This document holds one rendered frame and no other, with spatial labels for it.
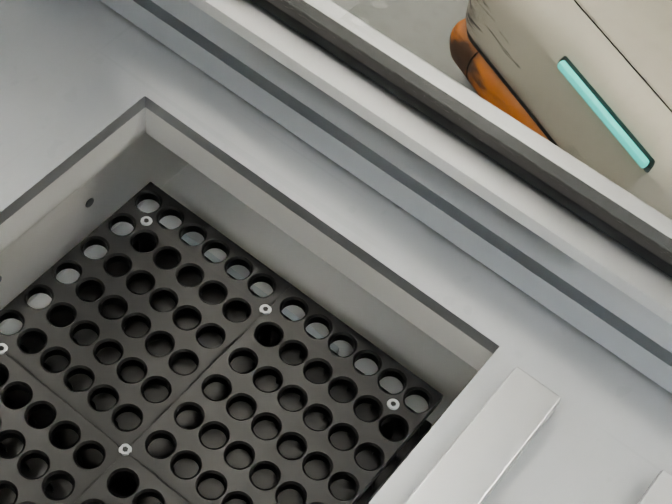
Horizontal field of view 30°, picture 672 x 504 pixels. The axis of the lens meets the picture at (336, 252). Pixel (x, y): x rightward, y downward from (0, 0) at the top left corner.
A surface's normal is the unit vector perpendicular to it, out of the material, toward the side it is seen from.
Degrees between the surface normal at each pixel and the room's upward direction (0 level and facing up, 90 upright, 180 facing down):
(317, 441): 0
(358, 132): 90
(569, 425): 0
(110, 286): 0
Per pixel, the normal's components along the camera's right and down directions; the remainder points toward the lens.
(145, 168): 0.78, 0.56
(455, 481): 0.11, -0.55
